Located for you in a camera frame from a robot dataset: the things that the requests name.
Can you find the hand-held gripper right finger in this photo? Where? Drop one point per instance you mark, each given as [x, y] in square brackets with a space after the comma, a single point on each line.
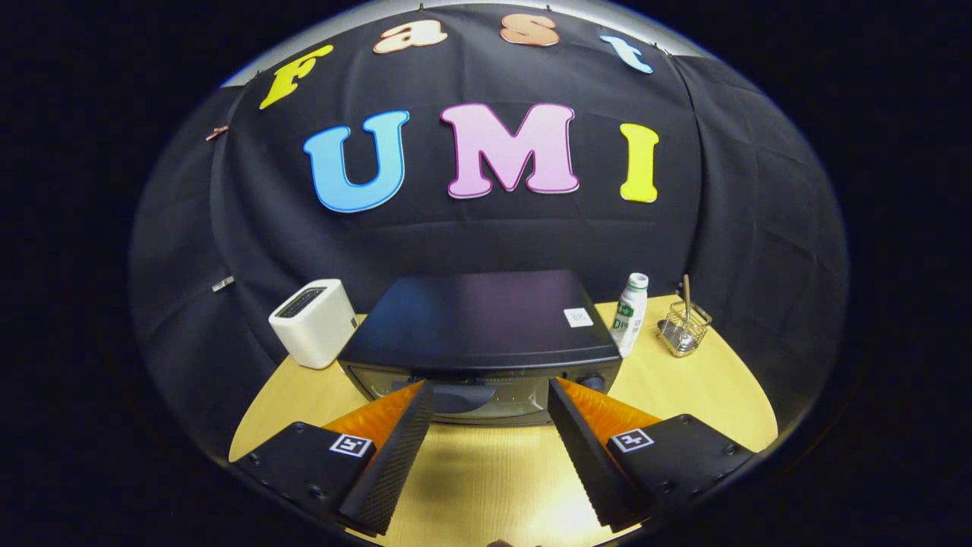
[585, 456]

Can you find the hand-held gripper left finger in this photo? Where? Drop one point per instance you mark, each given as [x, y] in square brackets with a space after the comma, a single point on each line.
[395, 456]

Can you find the black toaster oven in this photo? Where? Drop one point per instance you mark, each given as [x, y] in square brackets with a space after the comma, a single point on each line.
[478, 319]

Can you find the white pop-up toaster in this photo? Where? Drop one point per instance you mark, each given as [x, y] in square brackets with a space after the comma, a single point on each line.
[315, 334]

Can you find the white bottle with green label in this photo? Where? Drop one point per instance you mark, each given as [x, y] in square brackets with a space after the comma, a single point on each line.
[630, 319]

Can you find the silver cloth clip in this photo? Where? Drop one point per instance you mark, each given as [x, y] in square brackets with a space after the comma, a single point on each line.
[223, 284]

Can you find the pink cloth clip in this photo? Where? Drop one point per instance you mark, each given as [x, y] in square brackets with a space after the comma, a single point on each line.
[217, 134]

